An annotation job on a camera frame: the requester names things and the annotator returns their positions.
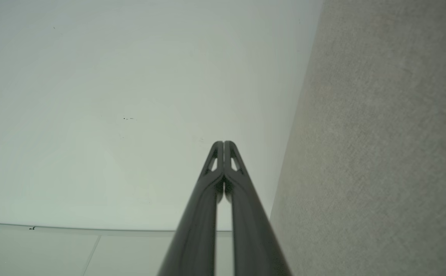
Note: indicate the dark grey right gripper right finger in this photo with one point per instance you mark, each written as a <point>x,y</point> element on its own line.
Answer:
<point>251,230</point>

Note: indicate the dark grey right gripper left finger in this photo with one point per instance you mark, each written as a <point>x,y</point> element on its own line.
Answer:
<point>198,230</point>

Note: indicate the grey fabric sofa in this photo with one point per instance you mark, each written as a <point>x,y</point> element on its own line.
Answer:
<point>380,134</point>

